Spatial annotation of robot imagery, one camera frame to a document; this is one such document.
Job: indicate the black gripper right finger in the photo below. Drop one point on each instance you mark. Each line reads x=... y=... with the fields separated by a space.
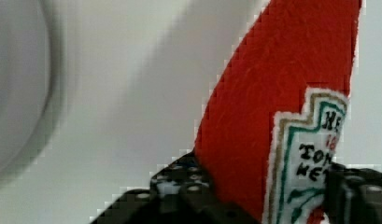
x=353 y=196

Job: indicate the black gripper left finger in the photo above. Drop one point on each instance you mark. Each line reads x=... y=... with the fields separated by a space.
x=181 y=193

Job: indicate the red plush ketchup bottle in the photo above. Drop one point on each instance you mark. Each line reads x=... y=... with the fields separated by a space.
x=273 y=122

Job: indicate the grey round plate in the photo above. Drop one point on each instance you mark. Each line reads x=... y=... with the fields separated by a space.
x=26 y=77

